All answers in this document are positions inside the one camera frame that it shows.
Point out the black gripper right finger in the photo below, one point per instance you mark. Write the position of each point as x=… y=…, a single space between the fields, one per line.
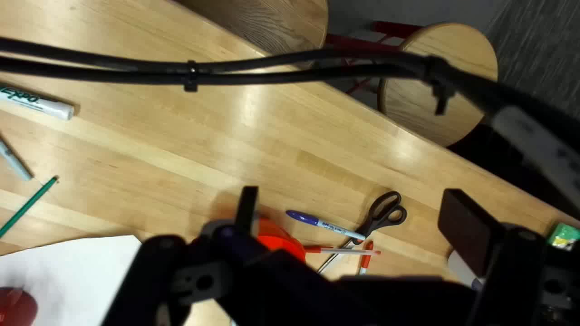
x=468 y=228

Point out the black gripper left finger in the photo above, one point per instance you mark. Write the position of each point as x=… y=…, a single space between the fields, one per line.
x=247 y=208

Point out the blue capped marker pen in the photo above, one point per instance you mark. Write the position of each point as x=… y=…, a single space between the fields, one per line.
x=320 y=221

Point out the small dark red cup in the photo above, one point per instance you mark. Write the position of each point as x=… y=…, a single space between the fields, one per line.
x=15 y=306

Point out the white paper sheet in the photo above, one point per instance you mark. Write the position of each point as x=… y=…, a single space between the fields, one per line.
x=66 y=277

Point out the green pencil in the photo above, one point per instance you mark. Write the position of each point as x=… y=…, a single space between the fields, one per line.
x=28 y=207

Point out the grey marker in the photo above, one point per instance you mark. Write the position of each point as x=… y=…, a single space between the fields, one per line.
x=13 y=159

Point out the round wooden stool red frame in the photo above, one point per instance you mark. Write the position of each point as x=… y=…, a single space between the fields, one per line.
x=441 y=83

